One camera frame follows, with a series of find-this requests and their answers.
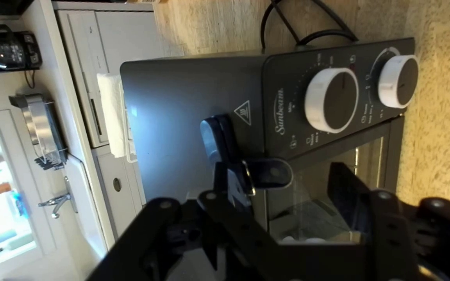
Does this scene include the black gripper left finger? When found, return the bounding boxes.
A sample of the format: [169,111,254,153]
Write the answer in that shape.
[87,189,290,281]

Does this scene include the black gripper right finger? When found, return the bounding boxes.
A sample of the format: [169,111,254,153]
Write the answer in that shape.
[329,161,450,281]

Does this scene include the black toaster oven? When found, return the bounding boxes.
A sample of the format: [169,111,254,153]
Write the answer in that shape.
[121,36,418,247]

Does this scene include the white black oven knob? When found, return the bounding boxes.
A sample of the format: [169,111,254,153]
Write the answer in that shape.
[377,53,421,111]
[304,67,362,134]

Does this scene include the white kitchen cabinets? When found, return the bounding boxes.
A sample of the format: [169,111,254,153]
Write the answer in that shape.
[91,145,149,240]

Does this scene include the white kitchen sink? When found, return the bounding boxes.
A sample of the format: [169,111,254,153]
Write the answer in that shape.
[63,153,118,254]

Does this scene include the white wooden-top kitchen island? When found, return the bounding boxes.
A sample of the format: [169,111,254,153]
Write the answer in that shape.
[154,0,450,215]

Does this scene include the chrome faucet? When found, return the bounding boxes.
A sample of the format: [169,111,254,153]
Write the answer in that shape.
[38,190,76,220]

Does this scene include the blue sponge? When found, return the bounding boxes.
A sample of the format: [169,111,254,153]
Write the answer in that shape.
[8,189,29,217]

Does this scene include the kitchen window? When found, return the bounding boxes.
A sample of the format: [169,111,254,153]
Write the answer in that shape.
[0,111,44,262]

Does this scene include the grey dish rack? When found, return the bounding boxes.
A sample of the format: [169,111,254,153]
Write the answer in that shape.
[10,92,71,170]

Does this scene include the white dishwasher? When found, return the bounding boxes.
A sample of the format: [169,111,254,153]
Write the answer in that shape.
[52,2,160,150]

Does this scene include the black coffee maker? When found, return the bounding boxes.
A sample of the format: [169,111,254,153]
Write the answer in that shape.
[0,23,44,76]

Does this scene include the silver oven door handle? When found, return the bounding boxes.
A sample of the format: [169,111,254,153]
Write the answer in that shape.
[279,234,332,247]

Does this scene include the black oven power cord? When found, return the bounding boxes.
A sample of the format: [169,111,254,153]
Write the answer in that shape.
[260,0,360,53]

